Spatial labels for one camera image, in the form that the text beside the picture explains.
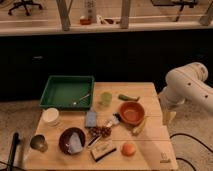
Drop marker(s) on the dark brown bowl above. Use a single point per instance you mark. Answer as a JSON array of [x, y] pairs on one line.
[[65, 137]]

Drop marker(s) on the blue white cloth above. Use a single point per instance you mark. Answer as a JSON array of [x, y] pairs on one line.
[[74, 144]]

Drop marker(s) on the white paper cup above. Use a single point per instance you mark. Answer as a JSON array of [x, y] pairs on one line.
[[51, 116]]

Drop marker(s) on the black pole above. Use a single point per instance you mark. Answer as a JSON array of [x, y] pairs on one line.
[[15, 142]]

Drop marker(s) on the metal spoon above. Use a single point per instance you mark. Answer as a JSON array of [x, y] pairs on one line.
[[80, 99]]

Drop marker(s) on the bunch of dark grapes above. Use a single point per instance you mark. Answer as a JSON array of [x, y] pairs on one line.
[[102, 131]]

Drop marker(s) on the grey metal cup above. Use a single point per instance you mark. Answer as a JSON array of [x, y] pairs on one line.
[[39, 143]]

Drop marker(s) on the green plastic tray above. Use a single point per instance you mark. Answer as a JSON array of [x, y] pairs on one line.
[[61, 91]]

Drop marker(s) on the small brush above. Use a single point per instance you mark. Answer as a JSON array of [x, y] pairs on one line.
[[114, 120]]

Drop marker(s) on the red dish on shelf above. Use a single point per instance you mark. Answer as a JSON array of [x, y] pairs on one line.
[[85, 21]]

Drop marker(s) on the orange apple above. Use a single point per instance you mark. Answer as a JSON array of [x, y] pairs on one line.
[[128, 149]]

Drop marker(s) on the green plastic cup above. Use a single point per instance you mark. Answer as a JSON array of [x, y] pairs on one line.
[[106, 98]]

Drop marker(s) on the orange bowl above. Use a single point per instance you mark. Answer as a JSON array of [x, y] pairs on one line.
[[131, 112]]

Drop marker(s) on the silver marker pen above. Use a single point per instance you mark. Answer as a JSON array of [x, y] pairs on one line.
[[93, 141]]

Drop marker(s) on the yellow banana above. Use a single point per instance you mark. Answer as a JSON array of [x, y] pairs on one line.
[[140, 127]]

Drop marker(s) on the black white eraser block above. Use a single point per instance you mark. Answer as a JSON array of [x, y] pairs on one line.
[[102, 150]]

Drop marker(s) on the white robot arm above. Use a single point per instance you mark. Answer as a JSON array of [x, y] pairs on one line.
[[185, 83]]

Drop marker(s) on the green cucumber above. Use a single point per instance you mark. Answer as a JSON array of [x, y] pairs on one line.
[[127, 98]]

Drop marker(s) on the black office chair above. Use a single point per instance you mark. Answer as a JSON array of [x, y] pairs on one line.
[[25, 4]]

